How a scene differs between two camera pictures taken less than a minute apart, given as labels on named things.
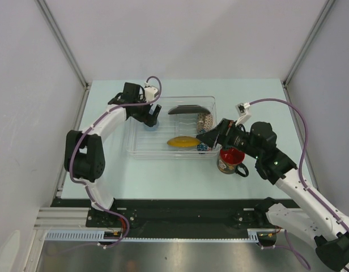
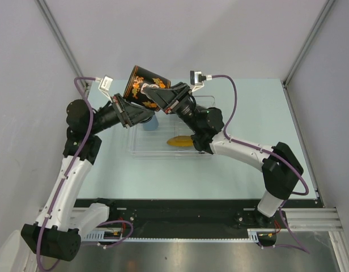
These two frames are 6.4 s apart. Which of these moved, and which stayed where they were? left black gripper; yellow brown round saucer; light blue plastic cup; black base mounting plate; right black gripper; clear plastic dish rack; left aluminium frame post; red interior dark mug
Moved: right black gripper; red interior dark mug; left black gripper
Stayed: light blue plastic cup; yellow brown round saucer; black base mounting plate; left aluminium frame post; clear plastic dish rack
